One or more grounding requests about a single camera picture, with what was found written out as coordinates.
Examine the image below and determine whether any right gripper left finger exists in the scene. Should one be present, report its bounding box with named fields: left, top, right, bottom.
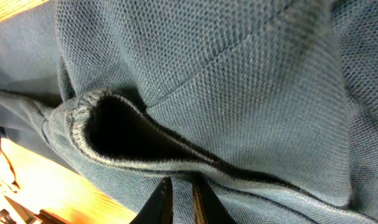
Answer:
left=130, top=177, right=173, bottom=224

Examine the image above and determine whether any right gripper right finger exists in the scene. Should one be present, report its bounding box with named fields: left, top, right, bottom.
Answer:
left=192, top=176, right=237, bottom=224

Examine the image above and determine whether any blue t-shirt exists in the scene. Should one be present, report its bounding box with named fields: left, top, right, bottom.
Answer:
left=0, top=0, right=378, bottom=223

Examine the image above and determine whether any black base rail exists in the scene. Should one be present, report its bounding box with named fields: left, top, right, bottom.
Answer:
left=0, top=198, right=69, bottom=224

